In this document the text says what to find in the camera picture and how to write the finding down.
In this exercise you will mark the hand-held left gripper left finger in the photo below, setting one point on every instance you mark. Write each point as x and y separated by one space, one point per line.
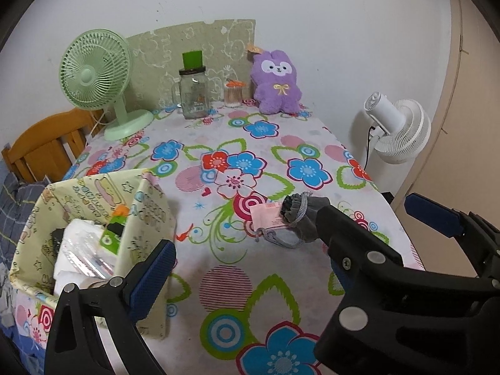
154 277

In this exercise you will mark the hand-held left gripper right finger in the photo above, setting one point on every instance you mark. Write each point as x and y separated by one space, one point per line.
336 279

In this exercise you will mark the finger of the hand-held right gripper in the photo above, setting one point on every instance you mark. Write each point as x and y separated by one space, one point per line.
433 213
367 281

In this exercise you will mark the patterned fabric storage box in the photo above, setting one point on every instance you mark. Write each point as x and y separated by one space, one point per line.
152 211

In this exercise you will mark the clear plastic packet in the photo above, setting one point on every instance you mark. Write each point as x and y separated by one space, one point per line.
86 254

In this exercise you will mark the white soft package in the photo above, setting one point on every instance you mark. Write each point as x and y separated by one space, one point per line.
80 228

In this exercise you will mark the white standing fan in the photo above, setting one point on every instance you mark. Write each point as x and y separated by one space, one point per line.
398 129

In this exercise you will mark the beige wardrobe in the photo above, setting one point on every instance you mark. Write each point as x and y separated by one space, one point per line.
468 125

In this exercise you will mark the black item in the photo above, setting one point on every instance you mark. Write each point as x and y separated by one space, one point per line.
56 238

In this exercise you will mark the blue plaid bedding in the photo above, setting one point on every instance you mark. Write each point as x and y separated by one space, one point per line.
19 203

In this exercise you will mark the floral tablecloth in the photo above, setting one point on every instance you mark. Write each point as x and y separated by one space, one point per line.
250 136

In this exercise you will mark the wooden chair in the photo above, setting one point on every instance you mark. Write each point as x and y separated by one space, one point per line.
43 140

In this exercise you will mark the glass jar with green lid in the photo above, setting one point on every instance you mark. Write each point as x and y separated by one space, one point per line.
194 93

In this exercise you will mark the small jar with orange lid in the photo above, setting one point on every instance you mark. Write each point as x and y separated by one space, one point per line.
232 95

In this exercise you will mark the purple plush toy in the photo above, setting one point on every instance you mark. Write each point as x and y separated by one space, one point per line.
275 90

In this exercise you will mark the green desk fan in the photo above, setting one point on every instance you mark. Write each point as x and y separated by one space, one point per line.
90 74

